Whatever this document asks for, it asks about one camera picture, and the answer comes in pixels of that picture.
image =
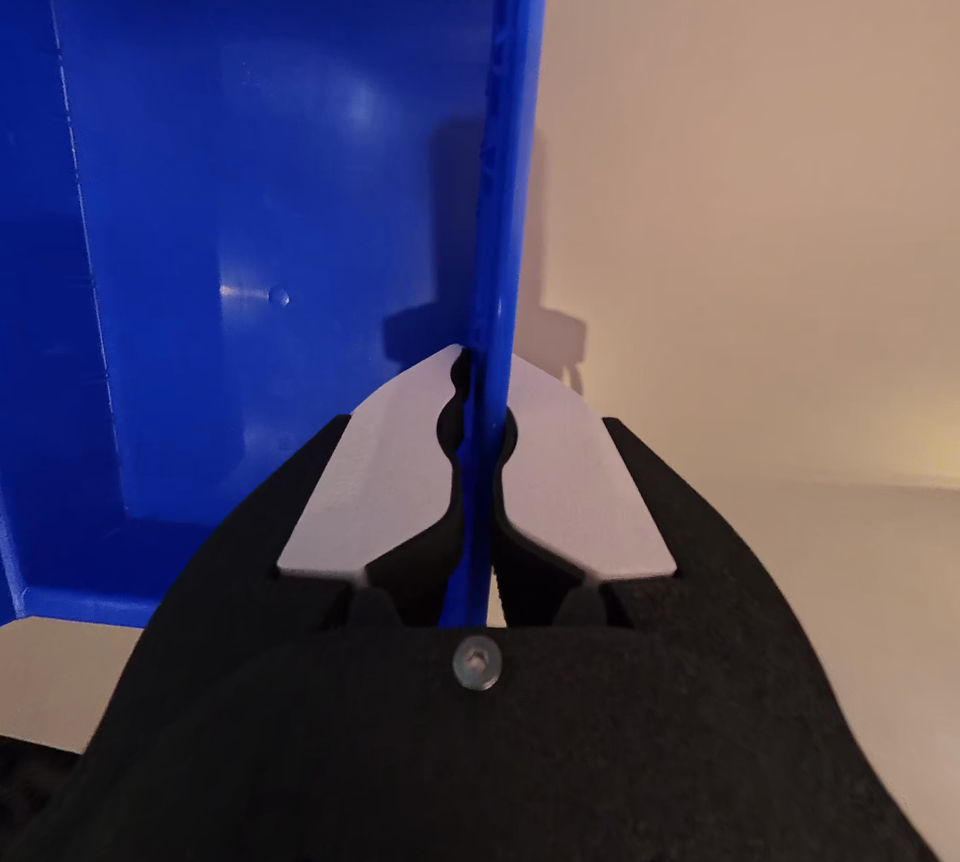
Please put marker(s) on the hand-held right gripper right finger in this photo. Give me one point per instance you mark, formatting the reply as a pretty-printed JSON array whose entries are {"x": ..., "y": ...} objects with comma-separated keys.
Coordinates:
[{"x": 585, "y": 495}]

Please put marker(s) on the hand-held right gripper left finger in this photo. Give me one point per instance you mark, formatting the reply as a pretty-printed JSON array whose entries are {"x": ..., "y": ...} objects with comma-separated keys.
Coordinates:
[{"x": 375, "y": 495}]

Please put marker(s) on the blue plastic bin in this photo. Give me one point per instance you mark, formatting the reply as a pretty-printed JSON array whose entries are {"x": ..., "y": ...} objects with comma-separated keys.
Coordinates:
[{"x": 262, "y": 202}]

